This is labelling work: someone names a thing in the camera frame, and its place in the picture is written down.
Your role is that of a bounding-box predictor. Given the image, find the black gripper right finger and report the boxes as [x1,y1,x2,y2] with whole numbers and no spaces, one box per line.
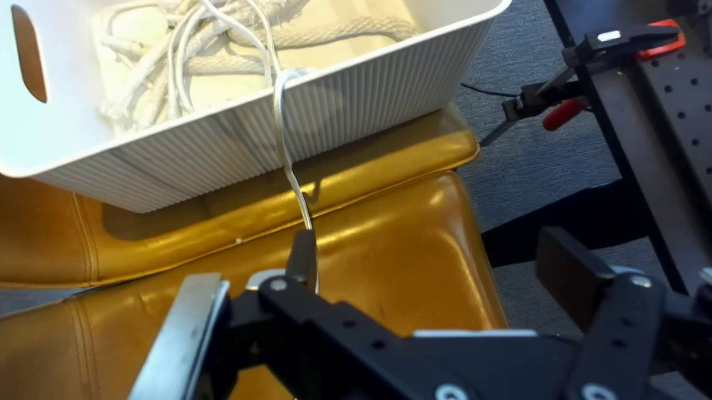
[535,225,712,400]

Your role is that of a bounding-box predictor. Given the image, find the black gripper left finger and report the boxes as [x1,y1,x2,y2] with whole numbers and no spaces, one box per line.
[128,228,440,400]

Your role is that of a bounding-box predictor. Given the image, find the white thick braided rope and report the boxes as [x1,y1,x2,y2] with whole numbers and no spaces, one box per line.
[97,0,313,139]

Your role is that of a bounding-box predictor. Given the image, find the white ribbed plastic basket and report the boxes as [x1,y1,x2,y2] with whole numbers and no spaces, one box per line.
[0,0,514,217]

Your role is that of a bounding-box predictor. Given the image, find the thin black cable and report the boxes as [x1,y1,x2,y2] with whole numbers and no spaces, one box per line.
[459,77,523,102]

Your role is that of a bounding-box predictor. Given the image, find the black clamp with orange handle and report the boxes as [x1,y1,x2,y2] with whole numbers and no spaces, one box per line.
[478,15,689,146]

